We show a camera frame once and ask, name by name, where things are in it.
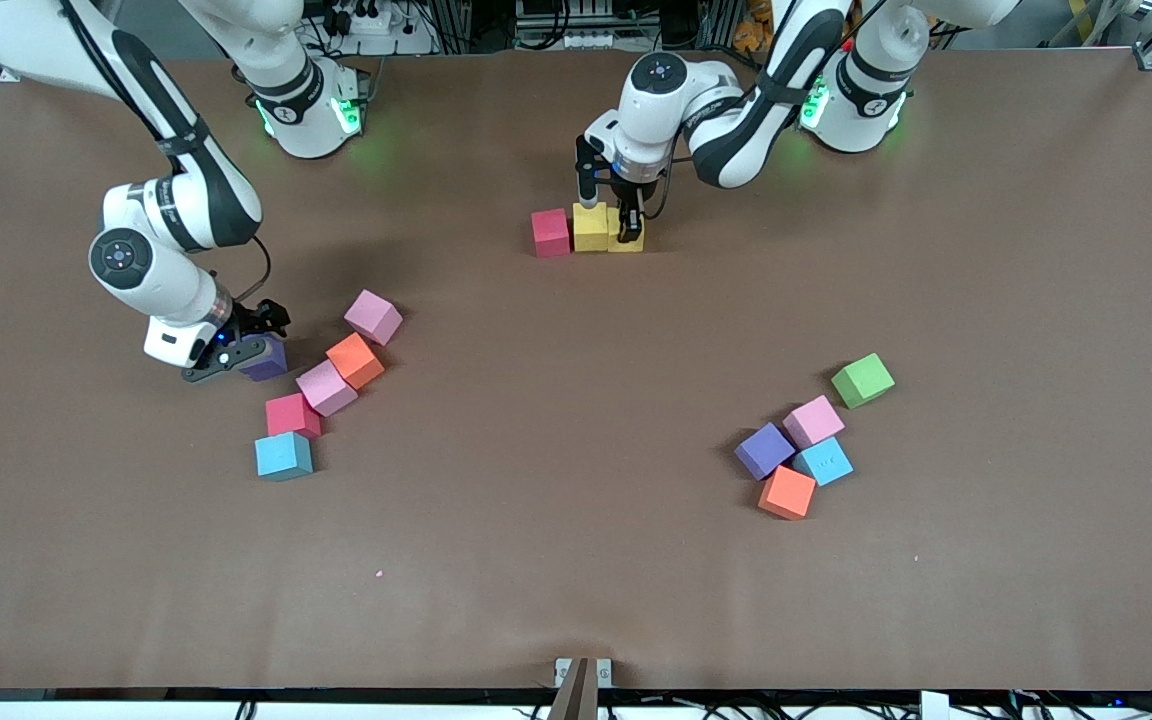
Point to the yellow foam cube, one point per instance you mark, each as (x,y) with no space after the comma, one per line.
(614,246)
(590,230)

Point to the purple foam cube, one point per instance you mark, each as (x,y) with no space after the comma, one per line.
(764,450)
(271,365)

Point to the red foam cube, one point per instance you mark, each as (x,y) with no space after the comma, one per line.
(550,233)
(288,414)

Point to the pink foam cube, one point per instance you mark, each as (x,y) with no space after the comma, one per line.
(326,387)
(813,420)
(373,317)

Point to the blue foam cube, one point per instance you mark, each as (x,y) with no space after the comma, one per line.
(826,462)
(282,454)

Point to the orange foam cube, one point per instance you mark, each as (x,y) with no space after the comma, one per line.
(355,360)
(787,492)

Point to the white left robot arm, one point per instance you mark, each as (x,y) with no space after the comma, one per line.
(736,140)

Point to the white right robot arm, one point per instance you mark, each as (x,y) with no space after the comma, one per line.
(166,205)

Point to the orange snack bag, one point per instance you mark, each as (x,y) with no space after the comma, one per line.
(751,30)

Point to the white power strip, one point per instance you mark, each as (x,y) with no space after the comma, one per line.
(376,25)

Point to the green foam cube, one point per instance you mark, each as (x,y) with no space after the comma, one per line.
(862,380)

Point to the brown table cover sheet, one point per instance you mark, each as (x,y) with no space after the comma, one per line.
(576,580)

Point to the small white box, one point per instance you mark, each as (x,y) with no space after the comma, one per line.
(934,705)

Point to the metal table edge bracket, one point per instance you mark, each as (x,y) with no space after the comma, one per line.
(583,680)

